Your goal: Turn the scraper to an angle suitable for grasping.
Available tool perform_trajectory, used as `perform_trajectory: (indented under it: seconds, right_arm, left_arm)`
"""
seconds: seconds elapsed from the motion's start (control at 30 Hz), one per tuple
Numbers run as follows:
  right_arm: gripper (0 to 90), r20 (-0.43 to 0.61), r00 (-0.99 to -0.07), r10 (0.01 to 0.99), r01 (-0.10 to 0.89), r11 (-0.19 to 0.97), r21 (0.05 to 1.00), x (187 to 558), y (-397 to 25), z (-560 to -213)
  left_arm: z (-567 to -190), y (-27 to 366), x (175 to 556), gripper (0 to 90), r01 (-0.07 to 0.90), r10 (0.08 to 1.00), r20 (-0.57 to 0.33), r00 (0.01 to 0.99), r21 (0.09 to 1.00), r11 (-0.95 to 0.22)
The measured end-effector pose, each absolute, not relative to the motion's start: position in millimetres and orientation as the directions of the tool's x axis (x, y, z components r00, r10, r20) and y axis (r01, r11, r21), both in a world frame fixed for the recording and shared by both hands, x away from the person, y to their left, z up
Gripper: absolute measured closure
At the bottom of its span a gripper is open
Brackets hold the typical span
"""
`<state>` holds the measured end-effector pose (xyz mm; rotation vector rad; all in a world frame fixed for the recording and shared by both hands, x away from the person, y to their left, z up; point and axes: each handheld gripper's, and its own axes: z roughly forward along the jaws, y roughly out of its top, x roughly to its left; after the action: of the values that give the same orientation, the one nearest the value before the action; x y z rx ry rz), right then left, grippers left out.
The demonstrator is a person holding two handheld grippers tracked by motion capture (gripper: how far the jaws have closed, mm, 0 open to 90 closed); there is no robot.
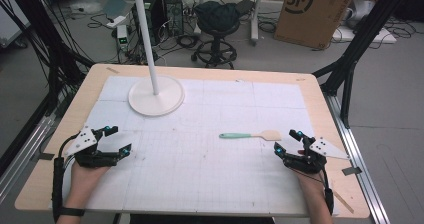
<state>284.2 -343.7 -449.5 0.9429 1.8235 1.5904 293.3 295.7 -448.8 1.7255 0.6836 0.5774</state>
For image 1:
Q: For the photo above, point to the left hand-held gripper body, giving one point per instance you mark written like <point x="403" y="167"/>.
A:
<point x="87" y="157"/>

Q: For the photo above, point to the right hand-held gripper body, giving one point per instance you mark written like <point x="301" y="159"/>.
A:
<point x="308" y="162"/>

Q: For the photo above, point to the person's left hand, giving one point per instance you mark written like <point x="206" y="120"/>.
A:
<point x="87" y="180"/>

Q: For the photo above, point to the person's right hand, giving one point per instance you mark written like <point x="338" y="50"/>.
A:
<point x="310" y="185"/>

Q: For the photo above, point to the grey tape piece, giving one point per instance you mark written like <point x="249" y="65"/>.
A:
<point x="351" y="171"/>
<point x="46" y="156"/>

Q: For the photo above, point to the white lamp stand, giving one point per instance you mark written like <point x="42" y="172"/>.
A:
<point x="156" y="95"/>

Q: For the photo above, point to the brown tape piece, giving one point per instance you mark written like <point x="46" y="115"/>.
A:
<point x="112" y="70"/>

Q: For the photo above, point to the white grid mat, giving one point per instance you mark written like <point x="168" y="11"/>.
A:
<point x="206" y="164"/>

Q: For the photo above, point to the small device with green light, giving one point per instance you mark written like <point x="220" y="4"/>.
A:
<point x="122" y="37"/>

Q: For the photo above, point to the white power strip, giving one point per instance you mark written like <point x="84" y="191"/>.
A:
<point x="116" y="21"/>

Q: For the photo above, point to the large cardboard box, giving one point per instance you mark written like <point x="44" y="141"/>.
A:
<point x="311" y="17"/>

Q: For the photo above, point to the flat white board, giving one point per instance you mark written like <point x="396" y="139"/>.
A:
<point x="365" y="35"/>

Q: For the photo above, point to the black computer tower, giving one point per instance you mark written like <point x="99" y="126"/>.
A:
<point x="151" y="15"/>
<point x="173" y="12"/>

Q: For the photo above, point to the white metal stand leg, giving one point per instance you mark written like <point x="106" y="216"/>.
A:
<point x="256" y="14"/>

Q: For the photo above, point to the black stool with dark cloth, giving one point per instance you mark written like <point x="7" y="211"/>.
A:
<point x="216" y="20"/>

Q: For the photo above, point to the aluminium rail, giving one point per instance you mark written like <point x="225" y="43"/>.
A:
<point x="23" y="157"/>
<point x="358" y="157"/>

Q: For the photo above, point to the black metal frame stand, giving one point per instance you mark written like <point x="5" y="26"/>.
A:
<point x="43" y="40"/>
<point x="356" y="50"/>

